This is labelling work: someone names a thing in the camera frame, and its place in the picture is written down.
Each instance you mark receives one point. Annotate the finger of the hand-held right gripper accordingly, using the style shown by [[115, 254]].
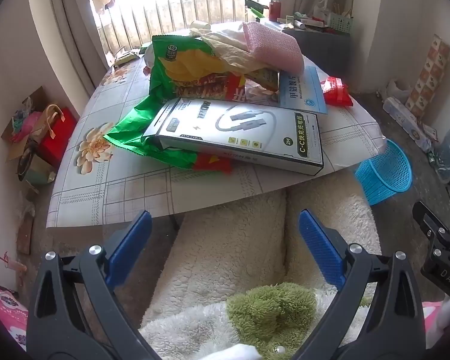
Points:
[[429, 219]]

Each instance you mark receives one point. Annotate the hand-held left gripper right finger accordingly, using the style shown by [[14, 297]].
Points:
[[318, 243]]

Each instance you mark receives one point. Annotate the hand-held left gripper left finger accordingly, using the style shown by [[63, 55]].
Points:
[[131, 240]]

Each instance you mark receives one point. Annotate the blue plastic basket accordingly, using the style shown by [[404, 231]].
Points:
[[382, 180]]

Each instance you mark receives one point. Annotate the green chip bag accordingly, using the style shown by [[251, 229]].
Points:
[[161, 82]]

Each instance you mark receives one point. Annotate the pink mesh sponge cloth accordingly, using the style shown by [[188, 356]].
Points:
[[273, 45]]

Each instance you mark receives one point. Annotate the cream yellow cloth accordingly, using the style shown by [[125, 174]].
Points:
[[228, 54]]

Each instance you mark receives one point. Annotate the floral tablecloth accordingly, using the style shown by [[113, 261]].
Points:
[[97, 195]]

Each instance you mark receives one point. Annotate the green plush patch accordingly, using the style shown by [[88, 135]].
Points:
[[270, 307]]

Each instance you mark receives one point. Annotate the white fleece blanket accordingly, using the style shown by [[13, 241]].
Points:
[[225, 247]]

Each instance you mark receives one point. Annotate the long white printed box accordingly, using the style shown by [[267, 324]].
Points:
[[408, 122]]

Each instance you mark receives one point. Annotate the brown wooden block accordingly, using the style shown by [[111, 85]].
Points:
[[25, 232]]

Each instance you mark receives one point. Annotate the red snack packet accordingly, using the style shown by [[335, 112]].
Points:
[[213, 165]]

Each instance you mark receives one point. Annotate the red gift bag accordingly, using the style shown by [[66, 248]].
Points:
[[60, 135]]

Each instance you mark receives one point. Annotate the crumpled white plastic bag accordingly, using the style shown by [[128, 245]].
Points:
[[395, 90]]

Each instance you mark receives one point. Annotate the patterned wallpaper roll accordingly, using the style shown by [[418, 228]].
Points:
[[429, 75]]

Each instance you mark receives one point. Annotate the cardboard box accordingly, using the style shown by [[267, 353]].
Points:
[[17, 150]]

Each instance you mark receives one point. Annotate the pink floral blanket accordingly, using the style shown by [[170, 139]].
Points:
[[3, 315]]

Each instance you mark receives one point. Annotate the red plastic wrapper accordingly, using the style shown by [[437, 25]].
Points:
[[335, 92]]

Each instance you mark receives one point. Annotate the blue white medicine box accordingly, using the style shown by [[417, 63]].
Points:
[[300, 90]]

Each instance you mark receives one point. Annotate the yellow red snack bag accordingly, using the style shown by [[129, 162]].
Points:
[[262, 78]]

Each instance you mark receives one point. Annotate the clear plastic bag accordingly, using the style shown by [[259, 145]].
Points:
[[148, 60]]

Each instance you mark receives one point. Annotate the green plastic storage basket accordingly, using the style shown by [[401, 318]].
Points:
[[340, 22]]

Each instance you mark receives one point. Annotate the metal window railing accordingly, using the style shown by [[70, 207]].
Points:
[[172, 15]]

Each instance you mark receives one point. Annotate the red bottle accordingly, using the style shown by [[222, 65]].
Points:
[[274, 9]]

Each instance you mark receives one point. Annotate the green flat package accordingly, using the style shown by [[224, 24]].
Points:
[[255, 9]]

